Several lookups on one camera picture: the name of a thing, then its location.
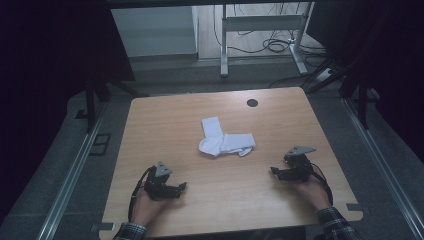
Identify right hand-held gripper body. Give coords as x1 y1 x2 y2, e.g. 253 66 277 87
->
283 145 318 183

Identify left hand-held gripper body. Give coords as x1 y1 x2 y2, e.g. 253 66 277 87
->
143 161 174 201

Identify white sock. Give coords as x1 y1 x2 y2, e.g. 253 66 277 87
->
198 116 225 158
219 132 257 158

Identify person's left hand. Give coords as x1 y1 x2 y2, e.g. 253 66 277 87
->
130 188 175 228

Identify person's right hand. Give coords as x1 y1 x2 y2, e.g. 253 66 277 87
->
294 167 332 212

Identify black metal stand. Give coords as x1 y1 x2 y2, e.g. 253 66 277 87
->
306 59 381 131
74 71 149 134

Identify white power strip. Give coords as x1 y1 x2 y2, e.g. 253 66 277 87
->
314 67 335 83

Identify pale grey panel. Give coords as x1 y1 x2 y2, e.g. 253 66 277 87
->
110 5 199 59

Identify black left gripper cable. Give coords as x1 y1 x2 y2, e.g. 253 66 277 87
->
127 166 156 223

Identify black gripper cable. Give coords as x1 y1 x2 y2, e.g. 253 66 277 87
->
310 162 335 207
127 166 156 223

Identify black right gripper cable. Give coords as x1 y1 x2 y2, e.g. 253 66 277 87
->
310 162 335 207

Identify dark floor socket frame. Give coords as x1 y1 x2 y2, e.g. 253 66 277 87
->
88 132 112 157

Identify grey table bracket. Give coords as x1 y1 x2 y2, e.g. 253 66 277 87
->
90 222 116 233

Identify aluminium floor rail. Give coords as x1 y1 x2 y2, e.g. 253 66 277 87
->
343 98 424 240
35 101 109 240

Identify black floor cables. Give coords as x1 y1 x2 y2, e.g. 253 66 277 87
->
213 3 329 89

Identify white metal desk frame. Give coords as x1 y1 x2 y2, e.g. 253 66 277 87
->
219 2 315 79

